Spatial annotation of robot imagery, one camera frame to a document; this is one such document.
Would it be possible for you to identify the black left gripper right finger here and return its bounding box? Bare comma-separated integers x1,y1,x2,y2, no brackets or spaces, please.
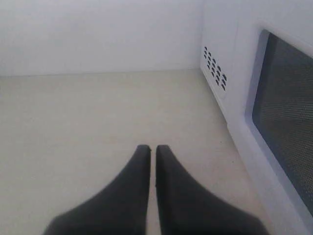
156,145,268,235

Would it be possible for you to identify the white microwave oven body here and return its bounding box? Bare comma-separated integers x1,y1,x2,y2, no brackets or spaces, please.
202,0,313,128

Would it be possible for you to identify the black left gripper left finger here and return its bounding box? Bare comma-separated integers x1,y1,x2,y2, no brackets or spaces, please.
44,144,151,235

